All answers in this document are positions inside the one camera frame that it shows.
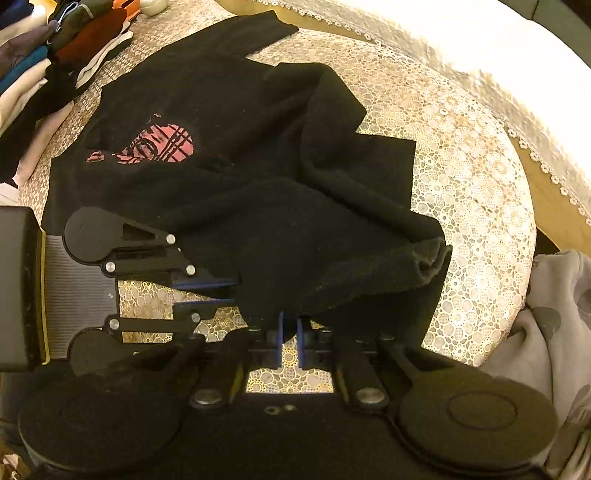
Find cream long bed pillows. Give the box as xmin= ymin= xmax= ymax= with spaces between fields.
xmin=272 ymin=0 xmax=591 ymax=222

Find black sweater with pink print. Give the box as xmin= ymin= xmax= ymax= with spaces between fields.
xmin=41 ymin=10 xmax=453 ymax=352

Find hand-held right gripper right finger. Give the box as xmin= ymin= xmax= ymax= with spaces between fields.
xmin=297 ymin=316 xmax=444 ymax=409

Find stack of folded clothes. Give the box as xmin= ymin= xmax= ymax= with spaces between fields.
xmin=0 ymin=0 xmax=134 ymax=188

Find grey spotted garment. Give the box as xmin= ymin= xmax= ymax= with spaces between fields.
xmin=480 ymin=249 xmax=591 ymax=480

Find orange plastic box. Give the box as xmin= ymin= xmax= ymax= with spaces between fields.
xmin=111 ymin=0 xmax=140 ymax=23

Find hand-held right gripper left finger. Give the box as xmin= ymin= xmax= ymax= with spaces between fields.
xmin=134 ymin=311 xmax=284 ymax=409

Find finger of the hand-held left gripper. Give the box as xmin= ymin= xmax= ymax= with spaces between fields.
xmin=104 ymin=222 xmax=242 ymax=291
xmin=105 ymin=298 xmax=237 ymax=344

